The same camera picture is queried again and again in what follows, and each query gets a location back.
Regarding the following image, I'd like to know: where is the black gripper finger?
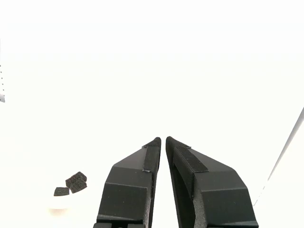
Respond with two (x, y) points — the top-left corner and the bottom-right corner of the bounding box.
(165, 136), (259, 228)
(94, 137), (162, 228)

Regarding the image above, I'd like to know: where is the white bowl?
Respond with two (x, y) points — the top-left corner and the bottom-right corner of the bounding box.
(46, 166), (95, 217)

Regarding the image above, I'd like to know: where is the small black foam box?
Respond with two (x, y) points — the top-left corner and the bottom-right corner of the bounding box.
(65, 171), (87, 188)
(53, 187), (70, 197)
(70, 179), (88, 194)

